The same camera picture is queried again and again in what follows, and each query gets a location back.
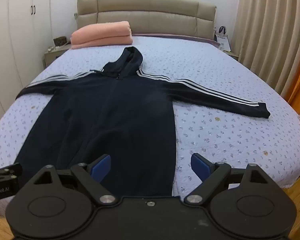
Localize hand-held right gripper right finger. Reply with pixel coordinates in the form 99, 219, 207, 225
184, 153, 274, 205

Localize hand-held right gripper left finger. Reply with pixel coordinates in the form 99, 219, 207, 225
28, 154, 117, 205

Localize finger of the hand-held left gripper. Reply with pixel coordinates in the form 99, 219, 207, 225
0, 163, 23, 181

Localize dark navy striped hoodie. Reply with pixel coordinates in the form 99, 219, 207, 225
14, 46, 271, 197

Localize bed with floral quilt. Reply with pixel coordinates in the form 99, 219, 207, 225
0, 35, 300, 220

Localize beige nightstand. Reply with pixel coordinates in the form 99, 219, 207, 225
42, 45, 72, 69

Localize white wardrobe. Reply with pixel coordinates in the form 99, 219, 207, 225
0, 0, 56, 133

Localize small item on nightstand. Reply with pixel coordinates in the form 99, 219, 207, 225
213, 26, 232, 53

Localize purple bed sheet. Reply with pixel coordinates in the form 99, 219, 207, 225
132, 33, 221, 48

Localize folded pink blanket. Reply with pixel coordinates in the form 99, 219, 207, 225
70, 21, 134, 50

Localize beige pleated curtain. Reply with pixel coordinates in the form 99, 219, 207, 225
236, 0, 300, 101

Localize beige padded headboard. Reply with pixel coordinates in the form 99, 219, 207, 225
76, 0, 217, 42

